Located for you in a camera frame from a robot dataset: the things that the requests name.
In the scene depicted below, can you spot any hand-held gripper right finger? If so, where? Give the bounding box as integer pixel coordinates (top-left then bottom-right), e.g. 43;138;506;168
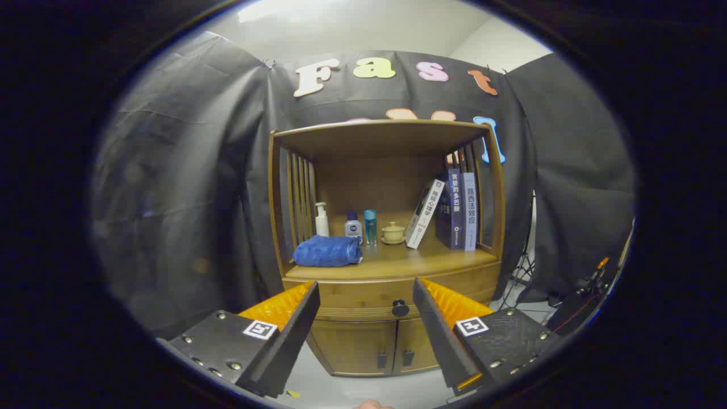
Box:
412;278;561;397

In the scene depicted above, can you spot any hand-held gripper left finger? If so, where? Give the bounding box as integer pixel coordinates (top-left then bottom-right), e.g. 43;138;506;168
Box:
156;281;321;398

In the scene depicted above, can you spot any wooden cabinet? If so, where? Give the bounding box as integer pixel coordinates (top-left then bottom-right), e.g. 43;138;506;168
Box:
268;119;506;377

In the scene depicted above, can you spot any dark blue book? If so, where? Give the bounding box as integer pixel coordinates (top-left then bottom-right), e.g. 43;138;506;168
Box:
436;168;463;251

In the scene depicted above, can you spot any wooden drawer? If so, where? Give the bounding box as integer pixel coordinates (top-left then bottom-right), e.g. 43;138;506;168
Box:
282;261;503;322

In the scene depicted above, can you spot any wooden cabinet door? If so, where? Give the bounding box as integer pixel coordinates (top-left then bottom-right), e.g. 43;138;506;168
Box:
393;318;441;375
310;320;397;377

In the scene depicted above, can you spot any black equipment with orange part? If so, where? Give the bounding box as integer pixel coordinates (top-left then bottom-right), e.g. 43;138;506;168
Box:
548;257;622;336

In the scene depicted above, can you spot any blue rolled towel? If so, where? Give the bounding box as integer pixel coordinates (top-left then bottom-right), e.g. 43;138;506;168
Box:
293;235;363;268

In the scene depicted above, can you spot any black backdrop cloth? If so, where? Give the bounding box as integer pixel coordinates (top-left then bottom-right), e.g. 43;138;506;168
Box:
91;31;637;341

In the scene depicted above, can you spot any black tripod stand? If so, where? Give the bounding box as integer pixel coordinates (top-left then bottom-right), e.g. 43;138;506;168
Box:
510;250;538;296

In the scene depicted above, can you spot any small white bottle blue cap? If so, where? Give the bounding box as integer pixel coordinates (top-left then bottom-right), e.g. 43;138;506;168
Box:
345;211;364;245

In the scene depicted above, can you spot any pale lavender book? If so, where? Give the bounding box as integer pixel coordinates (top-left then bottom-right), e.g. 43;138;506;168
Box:
461;172;478;252

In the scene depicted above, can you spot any white spine book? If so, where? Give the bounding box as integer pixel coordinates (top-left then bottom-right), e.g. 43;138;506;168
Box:
406;179;446;249

